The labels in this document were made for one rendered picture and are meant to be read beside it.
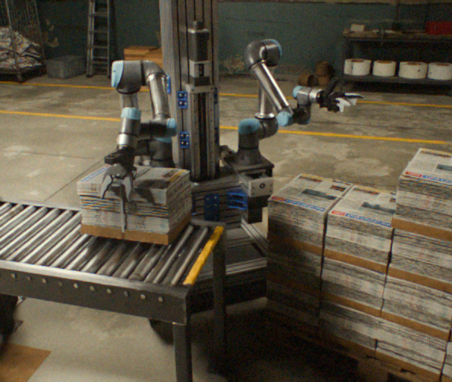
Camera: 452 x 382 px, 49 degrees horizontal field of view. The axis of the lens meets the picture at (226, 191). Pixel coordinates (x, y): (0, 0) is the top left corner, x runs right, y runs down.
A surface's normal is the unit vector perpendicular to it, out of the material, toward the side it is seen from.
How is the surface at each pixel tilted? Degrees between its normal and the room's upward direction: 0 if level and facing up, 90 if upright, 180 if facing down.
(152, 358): 0
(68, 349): 0
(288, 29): 90
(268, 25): 90
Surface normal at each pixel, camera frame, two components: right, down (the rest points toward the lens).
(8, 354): -0.01, -0.91
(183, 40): 0.34, 0.38
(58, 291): -0.25, 0.40
